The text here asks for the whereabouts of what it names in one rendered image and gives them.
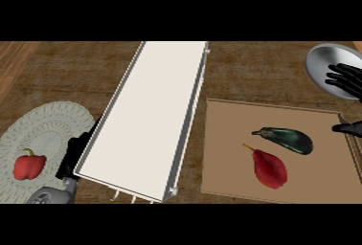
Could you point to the dark green eggplant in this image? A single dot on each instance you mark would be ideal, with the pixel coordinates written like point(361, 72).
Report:
point(290, 140)

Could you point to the silver metal bowl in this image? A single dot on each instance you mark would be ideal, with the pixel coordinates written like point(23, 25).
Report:
point(326, 68)

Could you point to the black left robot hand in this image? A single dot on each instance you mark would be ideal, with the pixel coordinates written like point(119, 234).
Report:
point(73, 156)

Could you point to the white tiered shelf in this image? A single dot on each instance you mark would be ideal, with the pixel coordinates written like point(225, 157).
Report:
point(152, 121)

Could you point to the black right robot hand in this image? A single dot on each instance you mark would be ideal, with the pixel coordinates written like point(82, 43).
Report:
point(350, 83)

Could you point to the round pale woven placemat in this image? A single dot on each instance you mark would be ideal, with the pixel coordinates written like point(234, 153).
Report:
point(42, 134)

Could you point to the red bell pepper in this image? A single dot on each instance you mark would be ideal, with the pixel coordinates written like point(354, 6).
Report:
point(29, 166)

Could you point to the red pear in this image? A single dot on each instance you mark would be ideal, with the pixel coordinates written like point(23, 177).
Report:
point(270, 169)

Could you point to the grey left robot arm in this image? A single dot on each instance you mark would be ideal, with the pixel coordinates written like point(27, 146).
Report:
point(56, 193)

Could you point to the brown wooden tray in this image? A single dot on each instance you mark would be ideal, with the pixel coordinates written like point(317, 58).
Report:
point(311, 178)

